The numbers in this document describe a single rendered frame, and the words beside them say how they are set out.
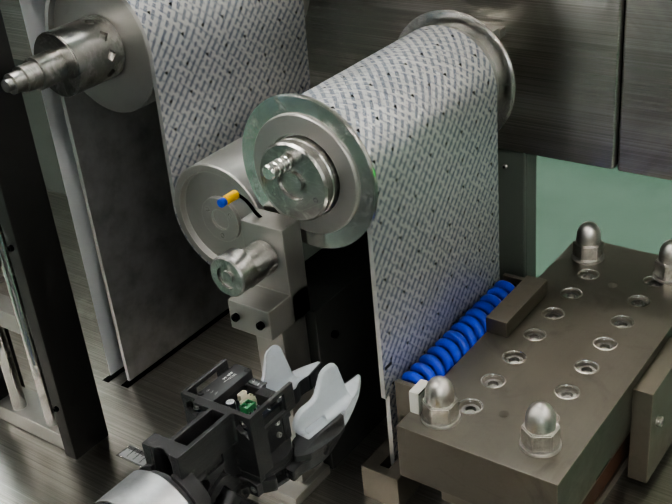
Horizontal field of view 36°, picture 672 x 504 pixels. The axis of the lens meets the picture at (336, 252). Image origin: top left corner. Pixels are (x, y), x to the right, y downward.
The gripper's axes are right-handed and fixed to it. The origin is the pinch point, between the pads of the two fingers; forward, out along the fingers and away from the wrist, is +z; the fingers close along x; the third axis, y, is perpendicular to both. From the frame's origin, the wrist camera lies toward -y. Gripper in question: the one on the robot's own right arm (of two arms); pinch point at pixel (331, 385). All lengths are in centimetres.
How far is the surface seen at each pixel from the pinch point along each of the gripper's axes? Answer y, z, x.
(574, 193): -107, 244, 87
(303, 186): 15.8, 5.9, 5.1
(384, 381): -4.9, 8.1, 0.3
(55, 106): 17.4, 9.0, 41.3
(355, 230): 11.5, 7.5, 1.2
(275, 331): 2.5, 1.8, 7.4
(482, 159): 9.9, 28.2, 0.0
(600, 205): -107, 239, 76
